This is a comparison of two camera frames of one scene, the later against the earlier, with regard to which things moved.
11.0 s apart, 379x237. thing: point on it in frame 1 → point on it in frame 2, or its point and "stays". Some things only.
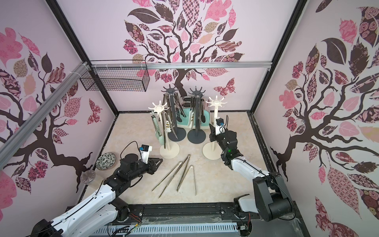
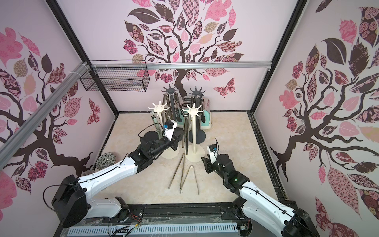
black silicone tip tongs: x=179 y=108 stays
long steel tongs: x=178 y=166 → x=186 y=120
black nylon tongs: x=203 y=116 stays
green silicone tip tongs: x=158 y=134 stays
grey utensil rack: x=197 y=136 stays
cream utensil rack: x=213 y=151 → x=195 y=154
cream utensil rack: x=173 y=150 stays
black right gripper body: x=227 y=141 → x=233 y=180
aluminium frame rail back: x=161 y=65 stays
